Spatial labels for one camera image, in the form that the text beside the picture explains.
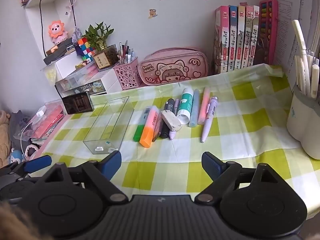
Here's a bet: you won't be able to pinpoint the white fluffy ring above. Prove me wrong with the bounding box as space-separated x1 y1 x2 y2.
25 144 42 160

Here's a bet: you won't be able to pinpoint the white storage box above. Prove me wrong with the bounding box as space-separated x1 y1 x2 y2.
55 57 83 75

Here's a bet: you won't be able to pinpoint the pink abacus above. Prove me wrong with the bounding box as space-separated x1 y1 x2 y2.
259 0 279 65

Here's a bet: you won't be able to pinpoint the black flat box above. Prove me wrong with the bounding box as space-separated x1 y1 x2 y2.
43 37 75 65

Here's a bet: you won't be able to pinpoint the white charger cable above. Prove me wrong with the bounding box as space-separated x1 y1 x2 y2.
21 115 40 155

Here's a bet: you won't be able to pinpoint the blue monkey toy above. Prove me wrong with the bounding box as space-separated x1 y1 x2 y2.
7 149 25 165

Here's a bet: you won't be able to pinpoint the lucky bamboo plant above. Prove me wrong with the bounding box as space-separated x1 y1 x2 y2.
82 22 114 52

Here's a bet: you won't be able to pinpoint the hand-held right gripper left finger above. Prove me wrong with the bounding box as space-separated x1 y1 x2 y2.
37 151 128 203

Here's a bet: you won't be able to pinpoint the pink cartoon pencil case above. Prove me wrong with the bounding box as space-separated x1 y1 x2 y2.
138 47 209 87

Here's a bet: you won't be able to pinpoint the green checked tablecloth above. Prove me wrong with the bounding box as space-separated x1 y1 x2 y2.
30 64 320 218

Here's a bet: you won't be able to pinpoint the pastel blue highlighter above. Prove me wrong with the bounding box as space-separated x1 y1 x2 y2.
189 89 200 128

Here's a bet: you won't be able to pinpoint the brown fuzzy cloth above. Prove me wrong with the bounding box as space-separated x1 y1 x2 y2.
0 204 40 240

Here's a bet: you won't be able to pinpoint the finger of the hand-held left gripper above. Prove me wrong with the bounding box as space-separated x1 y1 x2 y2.
0 155 52 178

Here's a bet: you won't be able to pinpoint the white pen cup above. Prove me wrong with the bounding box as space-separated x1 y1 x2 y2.
286 82 320 160

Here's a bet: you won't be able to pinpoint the teal and white glue stick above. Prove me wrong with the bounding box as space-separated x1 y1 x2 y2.
176 87 194 125

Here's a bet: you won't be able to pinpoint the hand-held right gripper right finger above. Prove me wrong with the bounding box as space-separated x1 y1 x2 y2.
194 151 288 203

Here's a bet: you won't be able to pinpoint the blue spine comic book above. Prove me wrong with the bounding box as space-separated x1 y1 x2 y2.
229 5 238 71

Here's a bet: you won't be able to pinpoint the clear plastic drawer organizer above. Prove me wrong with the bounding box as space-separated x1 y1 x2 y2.
55 64 104 98

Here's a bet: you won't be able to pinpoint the orange highlighter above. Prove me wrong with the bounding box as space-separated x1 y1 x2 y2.
139 106 158 148

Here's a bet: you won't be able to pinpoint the plastic bag with yellow notes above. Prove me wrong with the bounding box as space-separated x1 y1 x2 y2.
42 66 58 85

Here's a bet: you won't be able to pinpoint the stack of printed papers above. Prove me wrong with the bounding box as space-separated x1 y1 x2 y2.
267 0 320 85

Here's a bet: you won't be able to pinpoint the white eraser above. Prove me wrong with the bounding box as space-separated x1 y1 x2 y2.
160 110 182 132

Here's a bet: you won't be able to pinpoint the green smartphone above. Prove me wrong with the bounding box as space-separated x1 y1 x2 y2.
61 91 94 115

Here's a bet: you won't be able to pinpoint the clear plastic box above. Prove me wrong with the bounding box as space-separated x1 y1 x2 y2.
82 96 135 155

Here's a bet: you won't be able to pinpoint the grey cloth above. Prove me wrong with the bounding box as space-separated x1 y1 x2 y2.
9 110 30 130

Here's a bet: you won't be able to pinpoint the pink lion toy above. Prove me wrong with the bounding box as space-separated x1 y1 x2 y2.
48 21 68 45

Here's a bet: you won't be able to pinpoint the colourful cube puzzle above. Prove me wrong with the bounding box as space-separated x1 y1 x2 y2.
74 37 97 60

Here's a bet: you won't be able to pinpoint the black cable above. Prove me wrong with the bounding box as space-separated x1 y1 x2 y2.
39 0 48 55

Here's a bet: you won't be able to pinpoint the black whiteboard marker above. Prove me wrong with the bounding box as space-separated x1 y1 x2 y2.
159 98 175 139

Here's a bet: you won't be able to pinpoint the pink perforated pen holder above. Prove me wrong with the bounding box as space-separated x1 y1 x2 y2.
112 56 139 90

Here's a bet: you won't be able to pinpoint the bunch of white pens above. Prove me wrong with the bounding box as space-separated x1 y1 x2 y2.
292 19 320 99

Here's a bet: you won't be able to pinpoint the pink packets in plastic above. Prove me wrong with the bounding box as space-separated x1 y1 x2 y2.
14 104 65 140

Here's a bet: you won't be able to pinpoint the purple click pen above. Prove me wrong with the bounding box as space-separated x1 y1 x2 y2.
201 95 218 143

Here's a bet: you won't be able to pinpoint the green highlighter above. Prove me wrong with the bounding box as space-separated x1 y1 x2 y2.
133 107 150 142

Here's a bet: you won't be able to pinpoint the purple hanging charm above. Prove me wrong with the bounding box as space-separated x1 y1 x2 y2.
66 0 83 40

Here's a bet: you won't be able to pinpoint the pastel pink highlighter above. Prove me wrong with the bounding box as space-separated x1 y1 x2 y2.
197 87 210 125

